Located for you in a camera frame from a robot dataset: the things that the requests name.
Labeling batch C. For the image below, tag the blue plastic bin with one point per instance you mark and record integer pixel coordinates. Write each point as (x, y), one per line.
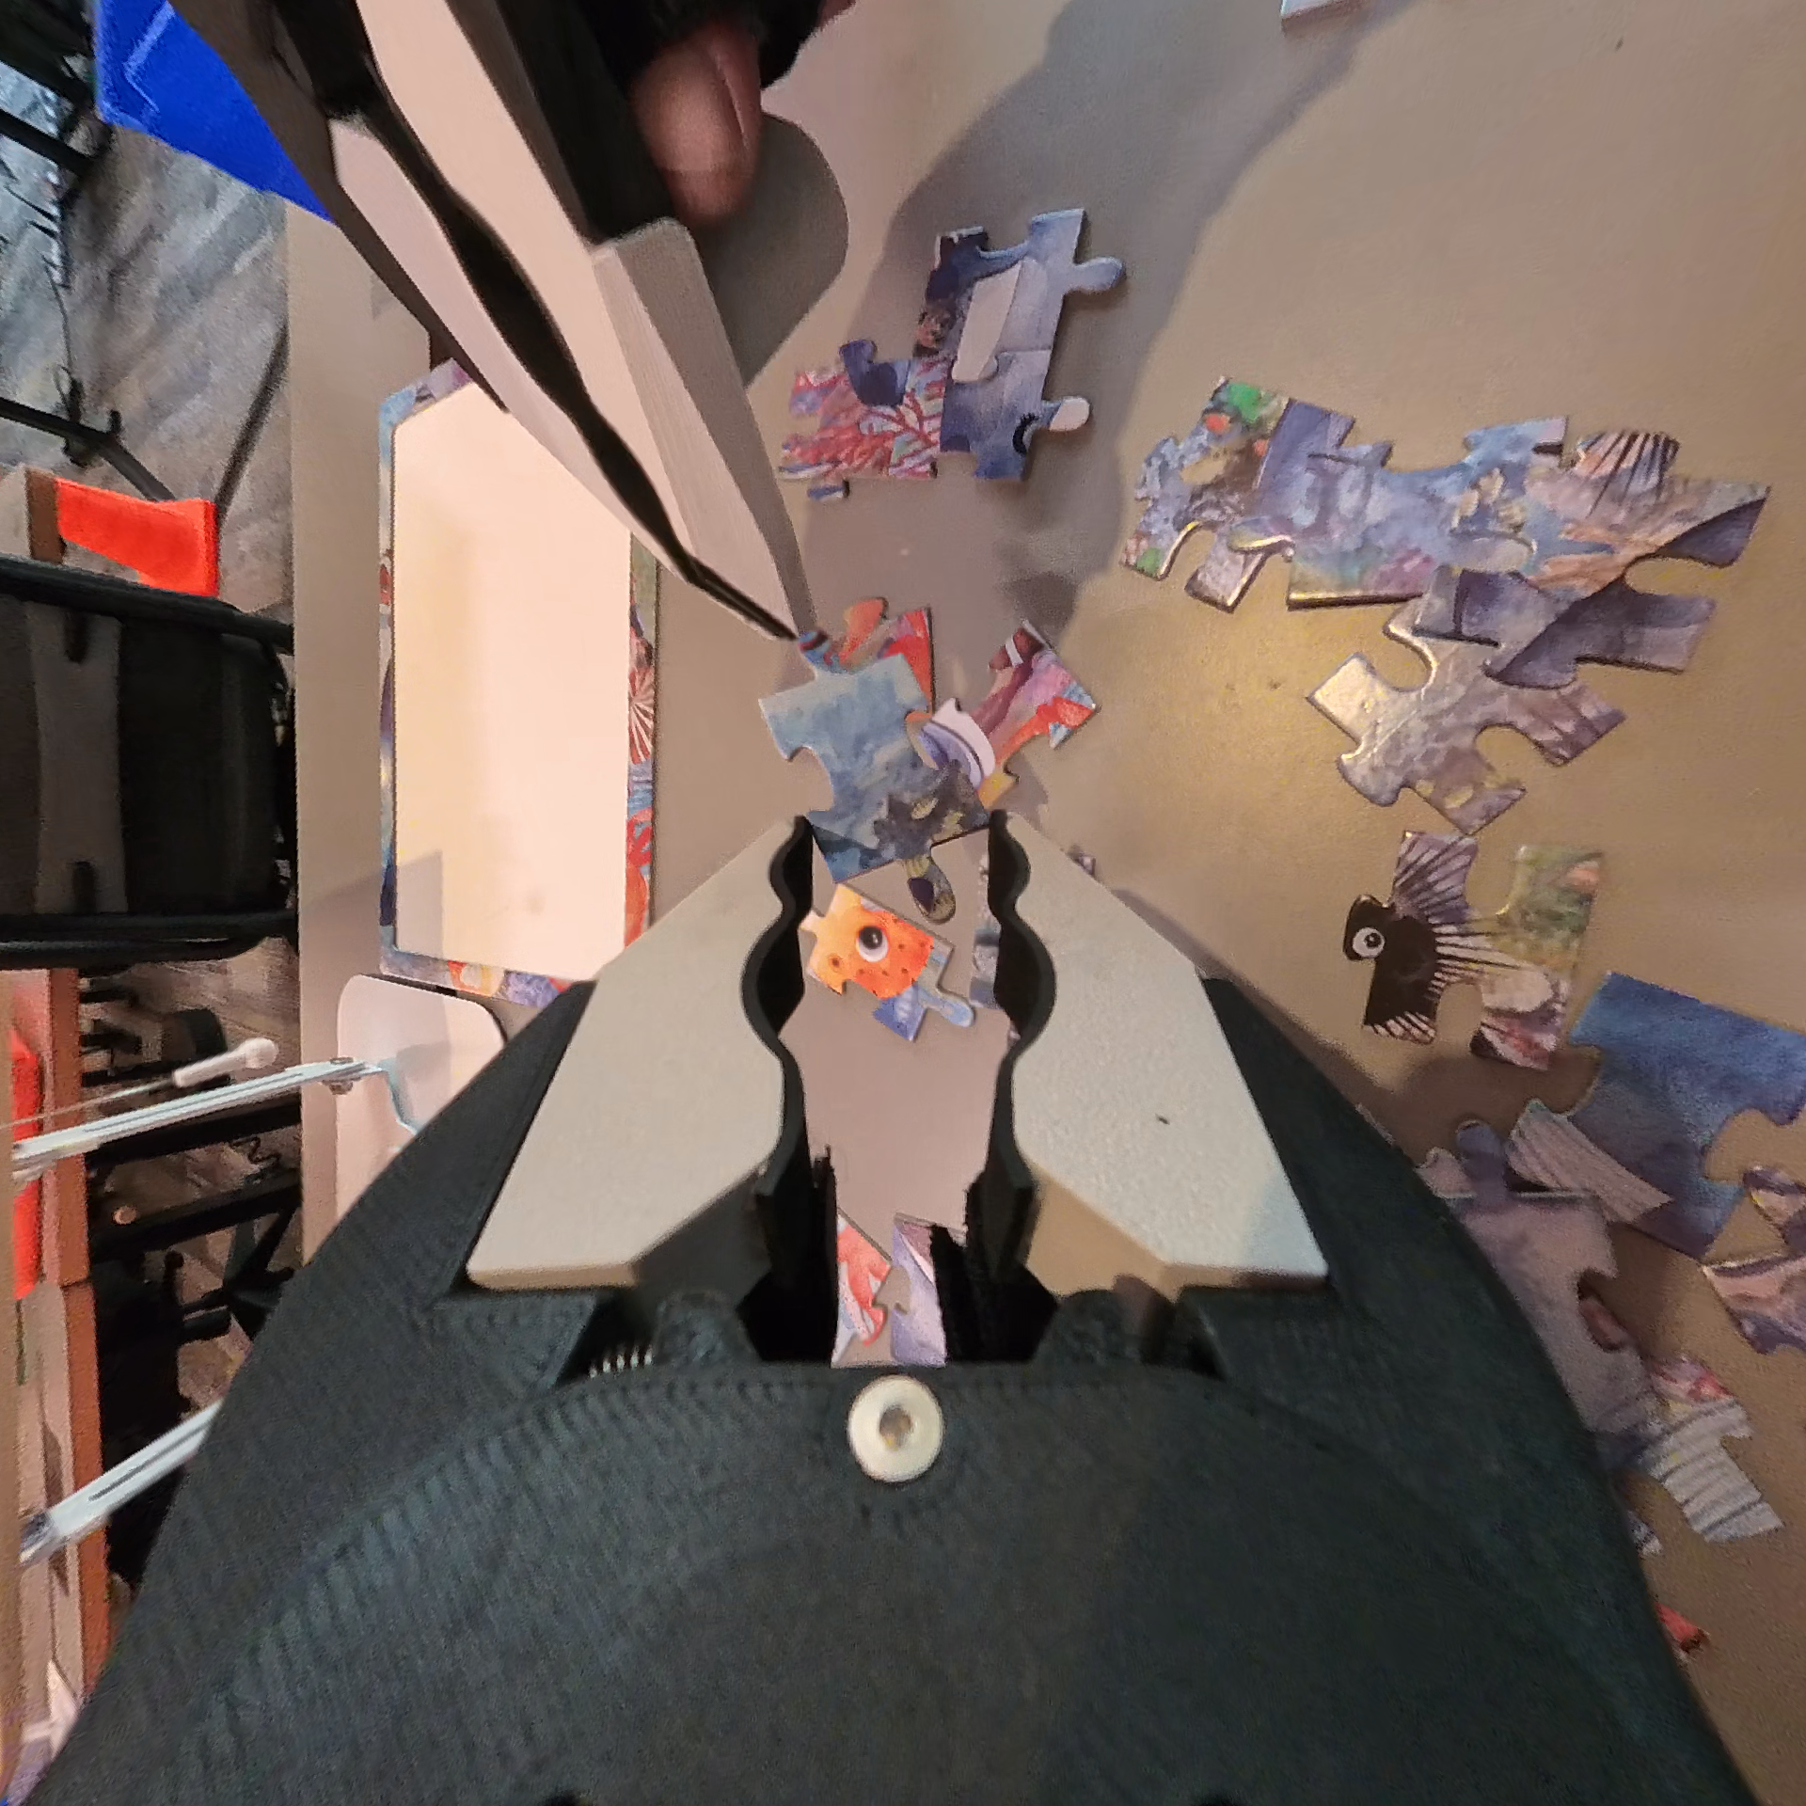
(183, 84)

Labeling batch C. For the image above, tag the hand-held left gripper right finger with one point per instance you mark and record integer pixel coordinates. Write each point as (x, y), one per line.
(1171, 1130)

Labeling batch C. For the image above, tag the blue white-patch puzzle piece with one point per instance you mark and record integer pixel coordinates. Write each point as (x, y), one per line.
(1016, 283)

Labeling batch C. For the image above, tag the pile of loose puzzle pieces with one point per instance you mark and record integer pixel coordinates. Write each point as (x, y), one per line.
(1411, 535)

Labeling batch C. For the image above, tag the orange fabric bag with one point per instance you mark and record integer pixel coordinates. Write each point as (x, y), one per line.
(140, 535)

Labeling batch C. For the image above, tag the blue mottled puzzle piece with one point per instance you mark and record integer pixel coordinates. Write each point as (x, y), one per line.
(1438, 719)

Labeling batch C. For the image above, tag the puzzle frame board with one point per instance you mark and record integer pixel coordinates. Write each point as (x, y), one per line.
(508, 705)

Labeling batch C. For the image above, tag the person's right hand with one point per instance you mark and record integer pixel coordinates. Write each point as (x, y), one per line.
(705, 127)

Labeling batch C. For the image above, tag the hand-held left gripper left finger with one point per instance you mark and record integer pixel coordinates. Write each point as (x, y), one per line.
(622, 1130)

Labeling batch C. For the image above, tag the pale blue clownfish-tab puzzle piece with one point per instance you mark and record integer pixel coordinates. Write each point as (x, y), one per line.
(848, 749)

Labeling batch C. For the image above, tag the black mesh office chair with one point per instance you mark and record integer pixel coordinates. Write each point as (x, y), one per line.
(171, 761)

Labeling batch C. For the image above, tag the orange green puzzle piece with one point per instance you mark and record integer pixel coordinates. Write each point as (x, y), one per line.
(867, 642)

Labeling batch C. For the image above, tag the red white banded puzzle piece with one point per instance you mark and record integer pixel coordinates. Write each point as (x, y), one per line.
(1030, 690)

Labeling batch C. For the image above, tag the orange pufferfish puzzle piece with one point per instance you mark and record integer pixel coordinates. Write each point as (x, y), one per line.
(867, 945)

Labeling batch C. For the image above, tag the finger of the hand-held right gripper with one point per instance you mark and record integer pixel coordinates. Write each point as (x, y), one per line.
(424, 254)
(677, 366)

